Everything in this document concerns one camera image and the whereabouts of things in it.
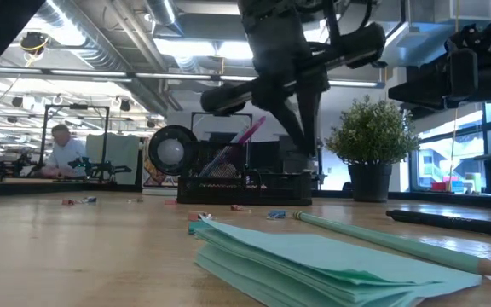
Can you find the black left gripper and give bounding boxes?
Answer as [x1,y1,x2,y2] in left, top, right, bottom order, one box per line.
[200,8,386,157]

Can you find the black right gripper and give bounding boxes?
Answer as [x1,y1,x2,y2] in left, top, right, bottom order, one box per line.
[388,25,485,113]

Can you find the purple pink handled scissors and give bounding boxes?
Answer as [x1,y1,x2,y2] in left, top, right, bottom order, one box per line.
[211,114,268,171]

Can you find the black mesh desk organizer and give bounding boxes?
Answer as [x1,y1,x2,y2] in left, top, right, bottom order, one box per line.
[176,139,314,207]

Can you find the black pen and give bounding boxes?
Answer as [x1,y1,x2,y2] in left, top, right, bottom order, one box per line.
[384,207,491,240]

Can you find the green sticky note pad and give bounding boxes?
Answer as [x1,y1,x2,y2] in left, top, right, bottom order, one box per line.
[193,216,484,307]

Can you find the pale green pencil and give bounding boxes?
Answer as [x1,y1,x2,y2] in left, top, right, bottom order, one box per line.
[292,210,491,281]

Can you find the black equipment box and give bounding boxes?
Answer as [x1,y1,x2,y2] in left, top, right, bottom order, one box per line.
[278,134,324,176]

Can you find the green potted plant black pot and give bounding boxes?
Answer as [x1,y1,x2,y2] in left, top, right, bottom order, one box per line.
[324,94,421,204]

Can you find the thin black rectangular stand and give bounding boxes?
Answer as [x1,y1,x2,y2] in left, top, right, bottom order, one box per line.
[190,111,254,144]

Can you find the colourful patterned board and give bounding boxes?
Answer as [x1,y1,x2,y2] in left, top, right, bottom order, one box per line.
[142,140,178,188]

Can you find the pale green partition panel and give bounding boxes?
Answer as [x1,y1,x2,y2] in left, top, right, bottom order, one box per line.
[85,132,141,185]

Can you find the person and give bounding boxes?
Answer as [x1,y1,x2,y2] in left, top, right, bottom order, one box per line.
[39,123,88,180]

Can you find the thin yellow cord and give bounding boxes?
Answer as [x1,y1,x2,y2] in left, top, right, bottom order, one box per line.
[448,0,462,193]

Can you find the black rack frame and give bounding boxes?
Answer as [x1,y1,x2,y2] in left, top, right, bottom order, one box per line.
[42,103,111,182]

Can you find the black aluminium table frame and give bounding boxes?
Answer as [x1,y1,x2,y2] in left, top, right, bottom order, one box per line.
[0,181,491,211]

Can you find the black camera with yellow cable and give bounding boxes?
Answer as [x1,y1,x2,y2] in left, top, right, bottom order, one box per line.
[19,31,51,56]

